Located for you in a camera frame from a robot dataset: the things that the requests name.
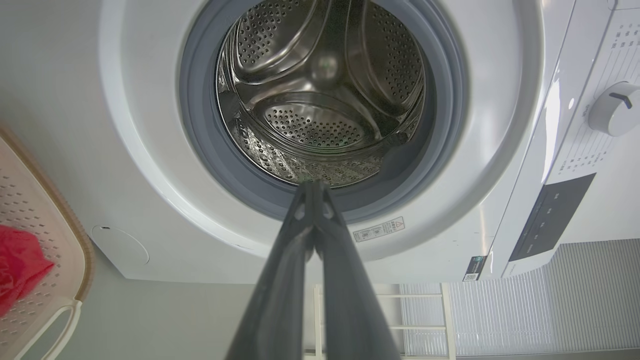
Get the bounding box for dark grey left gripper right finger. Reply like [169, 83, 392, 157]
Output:
[314, 180, 403, 360]

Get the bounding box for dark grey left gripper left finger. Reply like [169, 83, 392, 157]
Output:
[225, 180, 316, 360]

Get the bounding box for red cloth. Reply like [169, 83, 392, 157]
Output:
[0, 224, 55, 317]

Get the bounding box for stainless steel washing machine drum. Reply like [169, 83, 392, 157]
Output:
[215, 0, 427, 189]

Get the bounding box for black washing machine control panel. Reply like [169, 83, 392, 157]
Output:
[508, 173, 597, 263]

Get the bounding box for beige perforated laundry basket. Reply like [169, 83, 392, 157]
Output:
[0, 127, 96, 360]

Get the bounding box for white warning sticker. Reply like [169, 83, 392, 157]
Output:
[352, 216, 406, 244]

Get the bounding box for white shelf rack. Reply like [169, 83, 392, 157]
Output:
[304, 283, 457, 360]

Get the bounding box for dark QR code label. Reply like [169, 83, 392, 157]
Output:
[462, 255, 488, 283]

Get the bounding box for round white filter cover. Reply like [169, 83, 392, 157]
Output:
[91, 224, 150, 266]

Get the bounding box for white pleated window blind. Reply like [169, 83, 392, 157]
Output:
[399, 238, 640, 357]

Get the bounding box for grey rubber door gasket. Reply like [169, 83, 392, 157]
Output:
[178, 0, 470, 225]

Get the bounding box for white front-load washing machine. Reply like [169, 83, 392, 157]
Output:
[0, 0, 640, 285]

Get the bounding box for white round control knob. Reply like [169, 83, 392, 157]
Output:
[587, 81, 640, 137]

